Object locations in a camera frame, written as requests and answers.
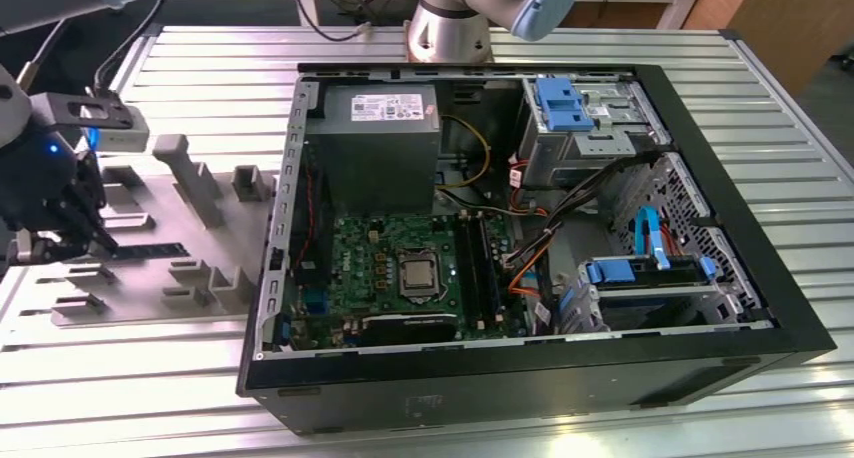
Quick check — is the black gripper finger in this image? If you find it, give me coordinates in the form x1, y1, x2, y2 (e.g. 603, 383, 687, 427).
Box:
28, 229, 96, 264
61, 149, 121, 257

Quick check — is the green RAM stick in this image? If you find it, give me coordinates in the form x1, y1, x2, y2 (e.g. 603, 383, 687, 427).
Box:
109, 242, 189, 260

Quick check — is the grey parts rack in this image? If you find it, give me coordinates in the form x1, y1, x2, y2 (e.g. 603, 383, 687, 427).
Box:
49, 133, 279, 329

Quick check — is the green motherboard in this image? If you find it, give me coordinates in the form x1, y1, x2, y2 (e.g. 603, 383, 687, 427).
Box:
285, 210, 535, 349

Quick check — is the grey power supply unit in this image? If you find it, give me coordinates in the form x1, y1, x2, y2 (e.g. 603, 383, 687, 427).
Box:
303, 80, 446, 217

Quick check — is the CPU socket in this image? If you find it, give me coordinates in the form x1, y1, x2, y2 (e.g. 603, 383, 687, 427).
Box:
394, 247, 447, 305

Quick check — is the silver CPU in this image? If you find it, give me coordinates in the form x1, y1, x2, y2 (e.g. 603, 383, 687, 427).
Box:
403, 260, 439, 289

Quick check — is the black graphics card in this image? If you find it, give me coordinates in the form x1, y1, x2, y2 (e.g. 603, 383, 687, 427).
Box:
359, 312, 463, 348

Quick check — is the blue empty drive carrier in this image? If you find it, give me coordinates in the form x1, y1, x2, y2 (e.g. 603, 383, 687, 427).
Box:
536, 77, 595, 133

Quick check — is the black open PC case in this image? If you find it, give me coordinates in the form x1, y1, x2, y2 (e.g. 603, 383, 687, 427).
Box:
236, 61, 839, 437

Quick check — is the metal drive cage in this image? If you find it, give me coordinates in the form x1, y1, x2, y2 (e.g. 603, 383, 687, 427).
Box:
518, 76, 672, 189

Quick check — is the hard disk in blue carrier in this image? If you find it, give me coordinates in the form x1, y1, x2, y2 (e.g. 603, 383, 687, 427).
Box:
584, 255, 720, 290

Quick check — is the wooden cabinet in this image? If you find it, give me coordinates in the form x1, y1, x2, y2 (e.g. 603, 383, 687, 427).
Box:
724, 0, 854, 95

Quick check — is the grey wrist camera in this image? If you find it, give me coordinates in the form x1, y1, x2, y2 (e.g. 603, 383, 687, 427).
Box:
29, 91, 152, 154

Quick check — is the thin red wire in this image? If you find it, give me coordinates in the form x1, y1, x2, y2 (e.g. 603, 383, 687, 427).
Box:
300, 170, 320, 265

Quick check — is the black camera cable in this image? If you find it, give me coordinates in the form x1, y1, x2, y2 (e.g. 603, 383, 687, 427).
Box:
92, 0, 176, 99

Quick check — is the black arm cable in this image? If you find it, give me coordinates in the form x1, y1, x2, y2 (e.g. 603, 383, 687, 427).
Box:
285, 0, 376, 43

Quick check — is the yellow wire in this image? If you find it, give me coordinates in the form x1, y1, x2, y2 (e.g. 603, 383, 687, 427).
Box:
438, 115, 494, 189

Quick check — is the orange wire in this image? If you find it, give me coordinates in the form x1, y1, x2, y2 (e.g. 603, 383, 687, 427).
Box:
507, 250, 556, 298

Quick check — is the black wire bundle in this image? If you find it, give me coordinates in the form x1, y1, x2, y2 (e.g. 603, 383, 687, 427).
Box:
503, 152, 659, 268

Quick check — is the blue flat data wire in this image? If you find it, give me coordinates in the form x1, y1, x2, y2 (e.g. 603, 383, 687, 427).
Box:
636, 205, 672, 272

